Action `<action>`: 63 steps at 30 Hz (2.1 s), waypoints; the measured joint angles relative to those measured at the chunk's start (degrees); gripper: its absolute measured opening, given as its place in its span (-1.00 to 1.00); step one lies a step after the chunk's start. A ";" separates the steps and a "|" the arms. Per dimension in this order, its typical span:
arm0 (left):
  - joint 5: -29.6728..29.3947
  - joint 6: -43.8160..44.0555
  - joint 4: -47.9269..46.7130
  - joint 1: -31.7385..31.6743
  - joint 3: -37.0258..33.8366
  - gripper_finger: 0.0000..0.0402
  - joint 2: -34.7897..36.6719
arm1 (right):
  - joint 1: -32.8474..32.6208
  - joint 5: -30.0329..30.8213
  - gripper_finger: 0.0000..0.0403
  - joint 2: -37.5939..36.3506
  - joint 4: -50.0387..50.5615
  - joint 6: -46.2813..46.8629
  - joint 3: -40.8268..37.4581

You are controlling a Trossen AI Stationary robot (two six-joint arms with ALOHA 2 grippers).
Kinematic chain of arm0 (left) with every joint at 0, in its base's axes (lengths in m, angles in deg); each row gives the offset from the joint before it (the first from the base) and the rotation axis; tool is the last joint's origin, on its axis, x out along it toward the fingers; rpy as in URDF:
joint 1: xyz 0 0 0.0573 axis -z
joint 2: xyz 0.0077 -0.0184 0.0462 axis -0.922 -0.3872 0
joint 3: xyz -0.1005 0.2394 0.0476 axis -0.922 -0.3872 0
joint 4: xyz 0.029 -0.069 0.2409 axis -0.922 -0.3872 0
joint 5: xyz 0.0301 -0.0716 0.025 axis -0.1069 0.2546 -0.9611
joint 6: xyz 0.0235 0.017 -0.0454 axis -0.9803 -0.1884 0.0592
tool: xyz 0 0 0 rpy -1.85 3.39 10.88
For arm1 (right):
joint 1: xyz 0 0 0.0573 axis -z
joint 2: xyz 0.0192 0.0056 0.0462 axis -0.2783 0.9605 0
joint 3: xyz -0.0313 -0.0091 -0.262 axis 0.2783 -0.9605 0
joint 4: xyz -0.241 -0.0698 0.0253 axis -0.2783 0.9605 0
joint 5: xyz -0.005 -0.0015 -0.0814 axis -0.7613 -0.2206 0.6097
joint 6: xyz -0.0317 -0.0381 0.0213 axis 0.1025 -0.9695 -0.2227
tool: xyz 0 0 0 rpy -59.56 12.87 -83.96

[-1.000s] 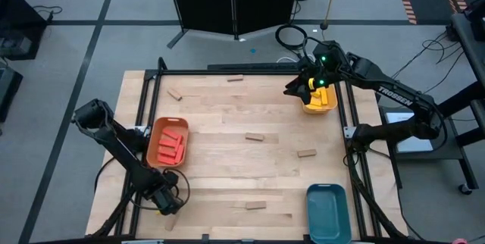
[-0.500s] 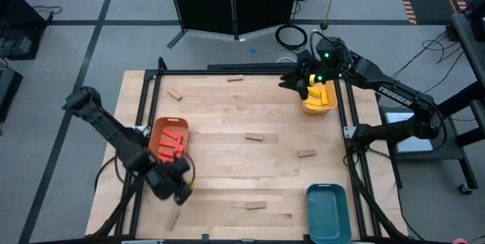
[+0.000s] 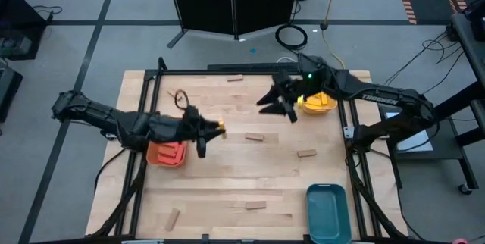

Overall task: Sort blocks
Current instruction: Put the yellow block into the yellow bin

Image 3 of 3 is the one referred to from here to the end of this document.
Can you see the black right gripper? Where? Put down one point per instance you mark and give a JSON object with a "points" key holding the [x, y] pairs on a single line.
{"points": [[291, 88]]}

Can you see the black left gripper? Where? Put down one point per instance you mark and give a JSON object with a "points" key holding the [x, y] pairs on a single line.
{"points": [[193, 128]]}

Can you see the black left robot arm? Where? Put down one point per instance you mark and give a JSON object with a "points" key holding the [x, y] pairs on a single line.
{"points": [[113, 121]]}

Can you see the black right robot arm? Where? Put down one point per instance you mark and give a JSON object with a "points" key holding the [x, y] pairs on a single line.
{"points": [[379, 98]]}

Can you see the long black bar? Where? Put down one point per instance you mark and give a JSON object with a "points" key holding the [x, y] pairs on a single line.
{"points": [[246, 66]]}

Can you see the yellow plastic bin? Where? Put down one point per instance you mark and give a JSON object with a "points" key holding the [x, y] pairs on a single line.
{"points": [[329, 108]]}

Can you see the orange plastic bin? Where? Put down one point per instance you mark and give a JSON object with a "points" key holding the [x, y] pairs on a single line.
{"points": [[151, 158]]}

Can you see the black folding partition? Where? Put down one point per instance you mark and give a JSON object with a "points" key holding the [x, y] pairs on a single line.
{"points": [[208, 1]]}

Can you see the teal plastic bin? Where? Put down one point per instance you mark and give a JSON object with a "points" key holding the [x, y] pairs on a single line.
{"points": [[327, 213]]}

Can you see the white paper sheet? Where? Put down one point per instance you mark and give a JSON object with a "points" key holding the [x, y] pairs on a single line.
{"points": [[417, 143]]}

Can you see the black equipment cart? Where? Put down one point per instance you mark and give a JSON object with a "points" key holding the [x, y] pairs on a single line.
{"points": [[454, 104]]}

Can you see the black side desk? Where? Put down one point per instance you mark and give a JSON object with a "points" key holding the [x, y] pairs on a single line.
{"points": [[470, 47]]}

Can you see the black floor box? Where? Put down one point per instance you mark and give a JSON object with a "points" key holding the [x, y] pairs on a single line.
{"points": [[9, 92]]}

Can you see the black cabinet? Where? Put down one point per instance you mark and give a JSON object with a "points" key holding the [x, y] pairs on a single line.
{"points": [[19, 13]]}

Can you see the pink tape roll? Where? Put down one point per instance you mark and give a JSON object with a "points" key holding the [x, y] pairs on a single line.
{"points": [[460, 241]]}

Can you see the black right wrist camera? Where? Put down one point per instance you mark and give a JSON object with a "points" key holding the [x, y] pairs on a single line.
{"points": [[308, 72]]}

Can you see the black metal table frame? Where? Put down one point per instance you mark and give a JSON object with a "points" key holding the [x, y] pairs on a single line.
{"points": [[227, 72]]}

